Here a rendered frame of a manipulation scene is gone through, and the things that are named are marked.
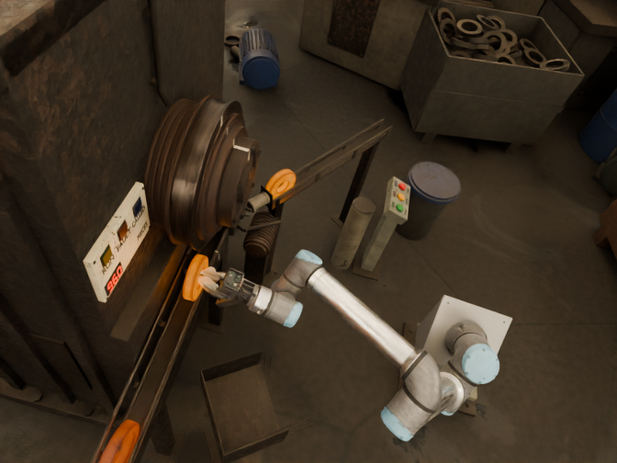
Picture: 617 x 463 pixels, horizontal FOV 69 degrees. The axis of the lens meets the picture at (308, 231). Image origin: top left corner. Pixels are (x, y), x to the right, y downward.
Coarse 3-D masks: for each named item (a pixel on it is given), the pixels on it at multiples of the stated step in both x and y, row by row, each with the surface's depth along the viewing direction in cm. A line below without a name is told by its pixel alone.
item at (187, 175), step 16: (208, 112) 121; (224, 112) 121; (240, 112) 140; (192, 128) 117; (208, 128) 118; (192, 144) 116; (208, 144) 115; (192, 160) 115; (176, 176) 115; (192, 176) 115; (176, 192) 117; (192, 192) 115; (176, 208) 119; (192, 208) 117; (176, 224) 122; (192, 224) 121; (176, 240) 132; (192, 240) 126
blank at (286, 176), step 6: (276, 174) 191; (282, 174) 191; (288, 174) 192; (294, 174) 196; (270, 180) 191; (276, 180) 190; (282, 180) 192; (288, 180) 196; (294, 180) 199; (270, 186) 191; (276, 186) 193; (282, 186) 200; (288, 186) 200; (270, 192) 192; (276, 192) 196; (282, 192) 199
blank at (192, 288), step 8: (200, 256) 145; (192, 264) 142; (200, 264) 142; (192, 272) 140; (200, 272) 145; (192, 280) 140; (184, 288) 141; (192, 288) 140; (200, 288) 151; (184, 296) 143; (192, 296) 142
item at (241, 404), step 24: (240, 360) 146; (216, 384) 149; (240, 384) 151; (264, 384) 152; (216, 408) 145; (240, 408) 146; (264, 408) 148; (216, 432) 133; (240, 432) 143; (264, 432) 144; (216, 456) 190; (240, 456) 136
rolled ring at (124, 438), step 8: (120, 424) 124; (128, 424) 125; (136, 424) 128; (120, 432) 122; (128, 432) 123; (136, 432) 131; (112, 440) 119; (120, 440) 120; (128, 440) 131; (112, 448) 118; (120, 448) 121; (128, 448) 131; (104, 456) 117; (112, 456) 117; (120, 456) 130; (128, 456) 131
